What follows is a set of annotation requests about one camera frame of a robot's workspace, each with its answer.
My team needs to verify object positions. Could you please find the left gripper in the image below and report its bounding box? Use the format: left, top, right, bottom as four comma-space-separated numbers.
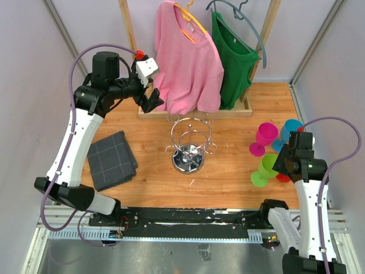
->
109, 58, 164, 112

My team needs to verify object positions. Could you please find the red wine glass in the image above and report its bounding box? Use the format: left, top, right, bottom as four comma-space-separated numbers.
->
276, 174, 291, 183

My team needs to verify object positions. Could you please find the green wine glass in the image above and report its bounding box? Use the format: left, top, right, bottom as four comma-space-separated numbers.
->
250, 154, 279, 187

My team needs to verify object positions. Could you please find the pink wine glass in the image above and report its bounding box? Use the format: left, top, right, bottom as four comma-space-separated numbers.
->
249, 122, 279, 157

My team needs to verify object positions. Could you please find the blue wine glass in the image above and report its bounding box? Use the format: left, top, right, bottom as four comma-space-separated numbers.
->
271, 119, 303, 153

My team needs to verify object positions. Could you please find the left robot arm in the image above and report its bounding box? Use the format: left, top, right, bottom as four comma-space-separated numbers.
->
34, 51, 163, 226

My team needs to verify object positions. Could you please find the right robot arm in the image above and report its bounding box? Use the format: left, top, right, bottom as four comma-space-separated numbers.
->
258, 131, 347, 273

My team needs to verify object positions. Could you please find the chrome wine glass rack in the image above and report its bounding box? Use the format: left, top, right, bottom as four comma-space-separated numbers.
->
165, 113, 218, 175

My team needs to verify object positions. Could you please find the wooden clothes rack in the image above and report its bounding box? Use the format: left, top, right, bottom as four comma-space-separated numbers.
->
118, 1, 282, 119

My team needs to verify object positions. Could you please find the pink t-shirt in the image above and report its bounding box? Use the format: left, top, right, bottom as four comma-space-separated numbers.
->
153, 1, 224, 115

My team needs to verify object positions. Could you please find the dark grey checked cloth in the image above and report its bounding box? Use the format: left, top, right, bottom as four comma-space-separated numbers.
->
87, 131, 138, 192

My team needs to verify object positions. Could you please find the orange clothes hanger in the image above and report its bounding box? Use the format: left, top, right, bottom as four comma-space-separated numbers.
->
173, 1, 208, 44

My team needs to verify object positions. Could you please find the green tank top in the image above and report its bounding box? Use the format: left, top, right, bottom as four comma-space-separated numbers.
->
211, 11, 259, 110

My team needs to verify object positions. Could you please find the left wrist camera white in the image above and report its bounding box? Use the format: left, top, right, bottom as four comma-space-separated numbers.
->
135, 50, 160, 87

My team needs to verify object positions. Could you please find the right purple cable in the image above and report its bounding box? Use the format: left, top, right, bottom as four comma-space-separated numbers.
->
267, 116, 362, 274

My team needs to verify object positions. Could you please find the purple cable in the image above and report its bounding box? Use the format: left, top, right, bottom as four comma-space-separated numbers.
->
267, 116, 362, 274
39, 43, 140, 248

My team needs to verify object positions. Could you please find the grey slotted cable duct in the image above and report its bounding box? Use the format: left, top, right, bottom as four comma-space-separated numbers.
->
48, 228, 263, 245

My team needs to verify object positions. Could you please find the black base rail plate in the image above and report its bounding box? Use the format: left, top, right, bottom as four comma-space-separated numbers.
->
88, 207, 273, 236

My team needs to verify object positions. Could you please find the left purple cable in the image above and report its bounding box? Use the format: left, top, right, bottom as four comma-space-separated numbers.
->
39, 43, 140, 248

